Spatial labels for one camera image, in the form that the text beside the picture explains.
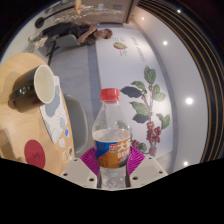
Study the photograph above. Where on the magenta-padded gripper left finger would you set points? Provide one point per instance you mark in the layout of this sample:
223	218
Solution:
78	171

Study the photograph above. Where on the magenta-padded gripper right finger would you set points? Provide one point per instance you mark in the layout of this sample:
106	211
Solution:
148	170

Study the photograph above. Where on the clear red-capped drink bottle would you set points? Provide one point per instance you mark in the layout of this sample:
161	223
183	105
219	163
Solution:
111	146

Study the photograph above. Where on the flat round red coaster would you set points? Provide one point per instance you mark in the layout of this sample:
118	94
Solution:
35	154

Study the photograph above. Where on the white and grey printed sheet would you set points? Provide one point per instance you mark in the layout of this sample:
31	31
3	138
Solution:
55	116

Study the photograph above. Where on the round ceiling lights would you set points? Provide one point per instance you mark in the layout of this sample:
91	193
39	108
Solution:
189	100

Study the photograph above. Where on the person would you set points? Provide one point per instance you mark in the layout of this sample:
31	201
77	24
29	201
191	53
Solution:
80	33

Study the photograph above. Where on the small round wooden side table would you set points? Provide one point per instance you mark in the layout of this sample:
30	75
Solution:
40	22

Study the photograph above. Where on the coffee plant wall mural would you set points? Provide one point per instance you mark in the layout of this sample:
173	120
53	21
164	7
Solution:
116	73

